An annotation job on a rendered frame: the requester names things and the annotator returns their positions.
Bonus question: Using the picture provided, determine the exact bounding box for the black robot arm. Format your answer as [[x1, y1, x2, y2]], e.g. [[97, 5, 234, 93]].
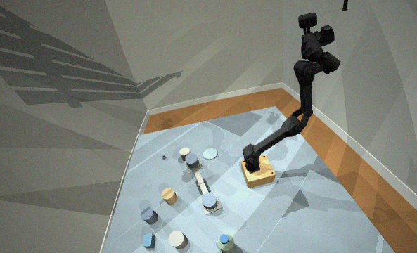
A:
[[243, 25, 340, 174]]

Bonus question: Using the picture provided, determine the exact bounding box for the blue cube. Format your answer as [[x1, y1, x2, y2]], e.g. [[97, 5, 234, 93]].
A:
[[142, 233, 156, 249]]

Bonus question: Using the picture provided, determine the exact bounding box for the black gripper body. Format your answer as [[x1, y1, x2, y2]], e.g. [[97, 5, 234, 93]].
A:
[[298, 12, 320, 59]]

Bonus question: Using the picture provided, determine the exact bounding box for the tan cylinder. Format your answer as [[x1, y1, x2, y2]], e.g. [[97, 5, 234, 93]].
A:
[[161, 188, 178, 205]]

